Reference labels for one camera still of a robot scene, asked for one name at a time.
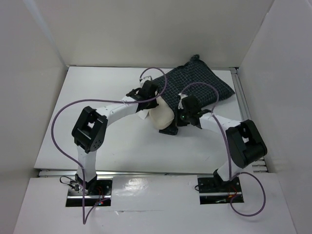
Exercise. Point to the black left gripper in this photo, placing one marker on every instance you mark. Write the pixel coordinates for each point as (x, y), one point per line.
(154, 104)

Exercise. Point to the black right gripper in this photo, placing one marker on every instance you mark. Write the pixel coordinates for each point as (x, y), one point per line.
(182, 117)

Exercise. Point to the cream white pillow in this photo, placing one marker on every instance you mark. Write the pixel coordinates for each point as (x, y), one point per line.
(162, 115)

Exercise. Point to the dark plaid pillowcase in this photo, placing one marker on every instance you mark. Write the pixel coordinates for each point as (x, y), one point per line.
(194, 78)

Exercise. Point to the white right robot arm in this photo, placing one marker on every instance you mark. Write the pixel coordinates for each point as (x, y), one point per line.
(243, 141)

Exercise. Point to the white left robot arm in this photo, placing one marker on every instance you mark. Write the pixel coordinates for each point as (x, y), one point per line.
(90, 128)

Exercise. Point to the white pillow tag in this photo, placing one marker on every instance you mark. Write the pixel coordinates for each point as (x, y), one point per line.
(143, 114)

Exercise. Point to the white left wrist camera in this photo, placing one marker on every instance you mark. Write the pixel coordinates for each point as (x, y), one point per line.
(144, 79)

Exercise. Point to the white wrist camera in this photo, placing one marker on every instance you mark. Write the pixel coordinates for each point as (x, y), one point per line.
(144, 79)
(182, 96)

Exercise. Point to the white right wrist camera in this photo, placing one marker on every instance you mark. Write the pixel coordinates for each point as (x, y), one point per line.
(182, 96)

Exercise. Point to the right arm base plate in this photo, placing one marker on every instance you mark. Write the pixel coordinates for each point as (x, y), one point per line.
(210, 193)

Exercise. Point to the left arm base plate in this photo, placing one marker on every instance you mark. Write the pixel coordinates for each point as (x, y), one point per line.
(100, 194)

